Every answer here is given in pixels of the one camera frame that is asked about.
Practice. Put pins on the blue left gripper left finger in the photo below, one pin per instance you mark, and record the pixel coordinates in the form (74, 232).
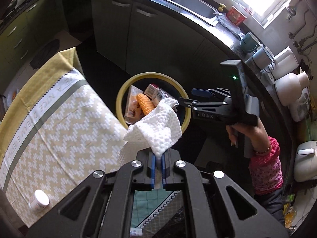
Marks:
(152, 170)

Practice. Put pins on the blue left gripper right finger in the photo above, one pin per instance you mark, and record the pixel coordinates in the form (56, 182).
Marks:
(163, 169)

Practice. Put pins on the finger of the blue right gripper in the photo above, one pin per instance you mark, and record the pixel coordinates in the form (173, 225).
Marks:
(202, 93)
(185, 102)

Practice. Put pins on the white paper towel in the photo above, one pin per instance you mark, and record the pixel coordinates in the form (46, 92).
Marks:
(159, 131)

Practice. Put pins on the orange foam net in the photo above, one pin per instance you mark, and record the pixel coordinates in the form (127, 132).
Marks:
(145, 103)

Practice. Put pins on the white toothpaste tube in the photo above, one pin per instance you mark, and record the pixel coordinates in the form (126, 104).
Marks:
(136, 232)

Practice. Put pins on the white pill bottle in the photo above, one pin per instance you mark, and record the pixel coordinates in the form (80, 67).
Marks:
(38, 200)

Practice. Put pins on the red white milk carton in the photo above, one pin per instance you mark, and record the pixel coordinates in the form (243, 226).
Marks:
(156, 94)

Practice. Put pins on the invisible tape cardboard box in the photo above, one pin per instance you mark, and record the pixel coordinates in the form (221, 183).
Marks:
(133, 111)

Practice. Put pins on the pink sleeve forearm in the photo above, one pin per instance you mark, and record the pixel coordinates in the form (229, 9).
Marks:
(266, 170)

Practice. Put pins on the green lower kitchen cabinets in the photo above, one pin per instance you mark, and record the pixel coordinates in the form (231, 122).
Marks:
(136, 35)

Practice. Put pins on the right hand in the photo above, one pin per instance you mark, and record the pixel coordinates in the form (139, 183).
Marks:
(257, 135)

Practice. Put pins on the green mug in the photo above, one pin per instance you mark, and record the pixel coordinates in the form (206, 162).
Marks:
(249, 43)

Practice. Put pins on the red tin can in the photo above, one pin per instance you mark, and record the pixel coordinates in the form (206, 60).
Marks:
(235, 16)

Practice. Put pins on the white rice cooker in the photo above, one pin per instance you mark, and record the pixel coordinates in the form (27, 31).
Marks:
(305, 165)

